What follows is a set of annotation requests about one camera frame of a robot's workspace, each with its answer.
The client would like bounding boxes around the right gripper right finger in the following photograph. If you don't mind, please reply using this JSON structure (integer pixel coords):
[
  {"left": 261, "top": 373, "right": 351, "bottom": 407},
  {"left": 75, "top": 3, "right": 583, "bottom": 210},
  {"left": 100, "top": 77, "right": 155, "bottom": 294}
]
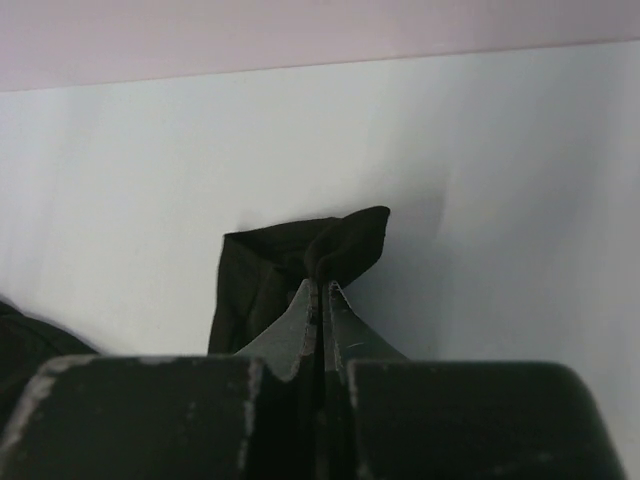
[{"left": 321, "top": 284, "right": 625, "bottom": 479}]

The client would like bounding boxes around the black printed t shirt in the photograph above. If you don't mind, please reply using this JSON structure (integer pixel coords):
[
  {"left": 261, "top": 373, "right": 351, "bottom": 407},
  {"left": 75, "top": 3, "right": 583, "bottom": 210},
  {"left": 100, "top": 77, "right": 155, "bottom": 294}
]
[{"left": 1, "top": 206, "right": 391, "bottom": 420}]

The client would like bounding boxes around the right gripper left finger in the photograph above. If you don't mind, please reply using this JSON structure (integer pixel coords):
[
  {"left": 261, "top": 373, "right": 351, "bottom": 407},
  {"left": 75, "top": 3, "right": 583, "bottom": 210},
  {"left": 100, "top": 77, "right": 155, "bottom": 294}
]
[{"left": 1, "top": 281, "right": 318, "bottom": 479}]

